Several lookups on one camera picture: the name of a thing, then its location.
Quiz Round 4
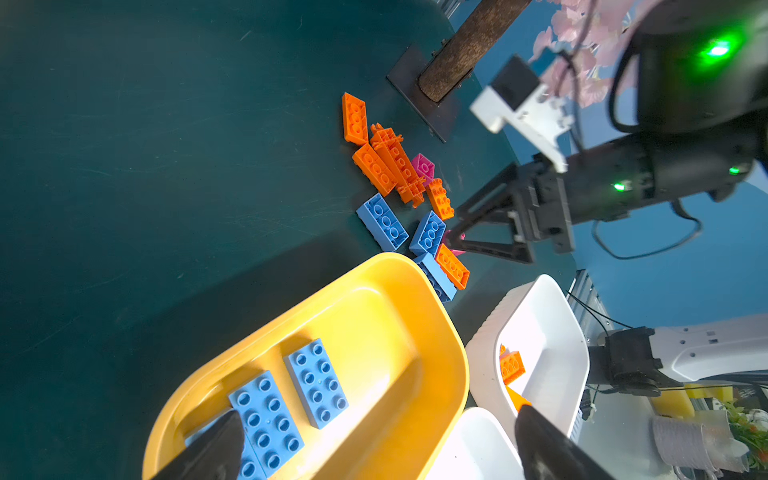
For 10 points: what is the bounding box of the light blue lego brick side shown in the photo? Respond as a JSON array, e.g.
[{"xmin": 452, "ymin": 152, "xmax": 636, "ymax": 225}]
[{"xmin": 414, "ymin": 253, "xmax": 457, "ymax": 303}]

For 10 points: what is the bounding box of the orange lego plate bottom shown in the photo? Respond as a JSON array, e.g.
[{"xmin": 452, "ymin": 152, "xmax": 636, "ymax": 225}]
[{"xmin": 436, "ymin": 244, "xmax": 470, "ymax": 290}]

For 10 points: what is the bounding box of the white plastic tray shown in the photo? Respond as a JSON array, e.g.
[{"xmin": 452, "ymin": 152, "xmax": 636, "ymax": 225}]
[
  {"xmin": 466, "ymin": 275, "xmax": 590, "ymax": 441},
  {"xmin": 426, "ymin": 407, "xmax": 524, "ymax": 480}
]

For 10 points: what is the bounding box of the blue lego brick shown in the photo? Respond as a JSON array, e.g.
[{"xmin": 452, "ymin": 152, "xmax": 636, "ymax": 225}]
[
  {"xmin": 185, "ymin": 418, "xmax": 267, "ymax": 480},
  {"xmin": 409, "ymin": 210, "xmax": 446, "ymax": 257},
  {"xmin": 228, "ymin": 371, "xmax": 305, "ymax": 478},
  {"xmin": 356, "ymin": 193, "xmax": 409, "ymax": 252},
  {"xmin": 284, "ymin": 339, "xmax": 349, "ymax": 429}
]

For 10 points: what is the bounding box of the orange lego brick cluster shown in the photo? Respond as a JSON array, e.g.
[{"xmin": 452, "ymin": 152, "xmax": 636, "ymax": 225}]
[{"xmin": 506, "ymin": 386, "xmax": 531, "ymax": 412}]

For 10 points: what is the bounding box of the orange lego pile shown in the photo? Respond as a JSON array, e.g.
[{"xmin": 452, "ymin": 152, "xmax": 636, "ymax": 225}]
[{"xmin": 352, "ymin": 124, "xmax": 425, "ymax": 208}]

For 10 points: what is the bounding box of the pink cherry blossom tree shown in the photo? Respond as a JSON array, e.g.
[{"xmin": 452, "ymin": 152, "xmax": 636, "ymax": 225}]
[{"xmin": 386, "ymin": 0, "xmax": 664, "ymax": 144}]

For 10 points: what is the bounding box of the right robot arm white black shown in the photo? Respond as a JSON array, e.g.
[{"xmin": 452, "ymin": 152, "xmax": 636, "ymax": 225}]
[{"xmin": 443, "ymin": 1, "xmax": 767, "ymax": 264}]

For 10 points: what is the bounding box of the yellow plastic tray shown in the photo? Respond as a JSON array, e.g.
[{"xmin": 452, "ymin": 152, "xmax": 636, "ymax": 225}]
[{"xmin": 142, "ymin": 253, "xmax": 469, "ymax": 479}]

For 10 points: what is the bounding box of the orange lego plate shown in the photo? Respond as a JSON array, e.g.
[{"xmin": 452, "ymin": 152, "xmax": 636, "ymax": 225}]
[
  {"xmin": 426, "ymin": 178, "xmax": 454, "ymax": 221},
  {"xmin": 436, "ymin": 244, "xmax": 470, "ymax": 290},
  {"xmin": 342, "ymin": 92, "xmax": 369, "ymax": 146},
  {"xmin": 499, "ymin": 345, "xmax": 526, "ymax": 386}
]

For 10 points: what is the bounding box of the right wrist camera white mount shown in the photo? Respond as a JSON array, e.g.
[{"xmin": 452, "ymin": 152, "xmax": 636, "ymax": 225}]
[{"xmin": 470, "ymin": 55, "xmax": 575, "ymax": 174}]

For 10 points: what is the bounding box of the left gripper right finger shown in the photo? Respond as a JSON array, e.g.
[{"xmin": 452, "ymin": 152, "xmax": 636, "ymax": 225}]
[{"xmin": 514, "ymin": 405, "xmax": 613, "ymax": 480}]

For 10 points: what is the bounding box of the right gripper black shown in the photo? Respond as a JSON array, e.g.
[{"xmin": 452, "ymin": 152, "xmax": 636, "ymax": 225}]
[{"xmin": 450, "ymin": 154, "xmax": 575, "ymax": 264}]

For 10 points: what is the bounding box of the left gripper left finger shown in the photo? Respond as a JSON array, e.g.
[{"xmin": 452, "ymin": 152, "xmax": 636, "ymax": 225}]
[{"xmin": 154, "ymin": 410, "xmax": 245, "ymax": 480}]

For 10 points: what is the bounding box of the right white plastic tray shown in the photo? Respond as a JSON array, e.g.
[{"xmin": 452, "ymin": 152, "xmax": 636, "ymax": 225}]
[{"xmin": 466, "ymin": 275, "xmax": 590, "ymax": 441}]

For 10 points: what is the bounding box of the left white plastic tray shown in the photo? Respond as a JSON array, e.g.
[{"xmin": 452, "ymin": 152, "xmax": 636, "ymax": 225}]
[{"xmin": 426, "ymin": 407, "xmax": 524, "ymax": 480}]

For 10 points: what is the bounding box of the magenta lego brick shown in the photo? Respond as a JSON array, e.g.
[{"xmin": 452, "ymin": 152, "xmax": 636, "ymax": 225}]
[
  {"xmin": 411, "ymin": 153, "xmax": 435, "ymax": 185},
  {"xmin": 442, "ymin": 230, "xmax": 466, "ymax": 257}
]

